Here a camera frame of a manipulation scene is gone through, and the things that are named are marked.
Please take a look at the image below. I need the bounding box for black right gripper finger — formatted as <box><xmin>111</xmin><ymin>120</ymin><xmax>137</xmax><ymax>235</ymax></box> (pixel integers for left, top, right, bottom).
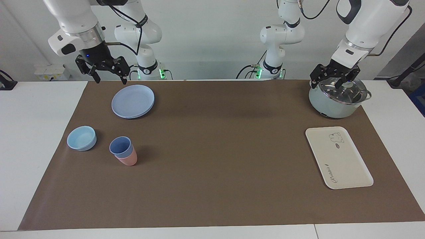
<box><xmin>88</xmin><ymin>66</ymin><xmax>101</xmax><ymax>84</ymax></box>
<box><xmin>114</xmin><ymin>56</ymin><xmax>130</xmax><ymax>85</ymax></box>

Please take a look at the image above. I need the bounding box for blue plastic cup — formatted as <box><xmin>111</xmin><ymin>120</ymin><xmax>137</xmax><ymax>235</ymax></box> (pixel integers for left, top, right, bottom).
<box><xmin>109</xmin><ymin>136</ymin><xmax>134</xmax><ymax>159</ymax></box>

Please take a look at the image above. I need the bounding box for pink plastic cup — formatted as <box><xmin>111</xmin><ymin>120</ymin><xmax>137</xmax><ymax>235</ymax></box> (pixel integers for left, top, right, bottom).
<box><xmin>115</xmin><ymin>148</ymin><xmax>138</xmax><ymax>166</ymax></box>

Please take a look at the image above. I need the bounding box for cream rectangular tray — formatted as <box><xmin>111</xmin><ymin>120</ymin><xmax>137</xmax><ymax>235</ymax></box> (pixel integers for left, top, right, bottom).
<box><xmin>305</xmin><ymin>126</ymin><xmax>374</xmax><ymax>190</ymax></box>

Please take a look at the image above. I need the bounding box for glass pot lid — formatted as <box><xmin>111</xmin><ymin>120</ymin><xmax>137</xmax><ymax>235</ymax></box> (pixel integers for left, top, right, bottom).
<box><xmin>318</xmin><ymin>77</ymin><xmax>369</xmax><ymax>105</ymax></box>

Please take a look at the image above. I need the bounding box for pale green cooking pot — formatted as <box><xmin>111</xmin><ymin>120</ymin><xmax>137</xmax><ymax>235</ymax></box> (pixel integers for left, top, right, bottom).
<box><xmin>308</xmin><ymin>80</ymin><xmax>372</xmax><ymax>119</ymax></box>

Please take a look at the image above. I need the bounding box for blue plastic plate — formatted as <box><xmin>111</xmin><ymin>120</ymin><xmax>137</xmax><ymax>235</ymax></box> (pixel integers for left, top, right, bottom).
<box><xmin>111</xmin><ymin>84</ymin><xmax>155</xmax><ymax>120</ymax></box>

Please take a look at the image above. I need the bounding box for white power strip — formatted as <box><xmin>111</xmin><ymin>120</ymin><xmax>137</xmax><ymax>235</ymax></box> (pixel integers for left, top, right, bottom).
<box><xmin>34</xmin><ymin>64</ymin><xmax>71</xmax><ymax>81</ymax></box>

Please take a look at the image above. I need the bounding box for light blue bowl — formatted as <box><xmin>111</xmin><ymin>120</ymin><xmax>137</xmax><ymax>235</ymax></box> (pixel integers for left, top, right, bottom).
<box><xmin>67</xmin><ymin>125</ymin><xmax>97</xmax><ymax>152</ymax></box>

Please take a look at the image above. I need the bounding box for blue crate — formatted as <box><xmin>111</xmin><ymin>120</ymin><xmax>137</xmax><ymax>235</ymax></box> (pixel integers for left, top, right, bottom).
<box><xmin>409</xmin><ymin>83</ymin><xmax>425</xmax><ymax>117</ymax></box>

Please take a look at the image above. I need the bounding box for brown table mat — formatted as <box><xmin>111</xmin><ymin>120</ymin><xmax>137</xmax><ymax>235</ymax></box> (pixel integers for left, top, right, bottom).
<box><xmin>18</xmin><ymin>79</ymin><xmax>425</xmax><ymax>231</ymax></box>

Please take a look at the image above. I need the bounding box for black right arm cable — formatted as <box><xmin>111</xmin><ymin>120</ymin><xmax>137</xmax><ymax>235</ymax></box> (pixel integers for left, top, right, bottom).
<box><xmin>101</xmin><ymin>3</ymin><xmax>144</xmax><ymax>56</ymax></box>

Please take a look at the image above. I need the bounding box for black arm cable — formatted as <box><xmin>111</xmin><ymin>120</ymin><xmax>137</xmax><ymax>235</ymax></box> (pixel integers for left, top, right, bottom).
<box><xmin>101</xmin><ymin>3</ymin><xmax>144</xmax><ymax>56</ymax></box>
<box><xmin>298</xmin><ymin>0</ymin><xmax>413</xmax><ymax>57</ymax></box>

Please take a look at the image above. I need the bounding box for black base cable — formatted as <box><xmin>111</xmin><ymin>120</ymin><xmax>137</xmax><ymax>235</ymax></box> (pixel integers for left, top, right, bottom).
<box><xmin>129</xmin><ymin>64</ymin><xmax>174</xmax><ymax>80</ymax></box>
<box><xmin>236</xmin><ymin>49</ymin><xmax>268</xmax><ymax>80</ymax></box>

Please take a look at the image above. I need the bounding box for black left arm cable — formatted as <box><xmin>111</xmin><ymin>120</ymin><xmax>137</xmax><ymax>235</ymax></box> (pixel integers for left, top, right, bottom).
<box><xmin>298</xmin><ymin>0</ymin><xmax>413</xmax><ymax>57</ymax></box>

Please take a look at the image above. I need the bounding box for black clamp mount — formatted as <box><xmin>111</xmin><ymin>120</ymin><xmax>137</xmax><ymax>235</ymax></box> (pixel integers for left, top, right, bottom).
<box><xmin>0</xmin><ymin>69</ymin><xmax>18</xmax><ymax>91</ymax></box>

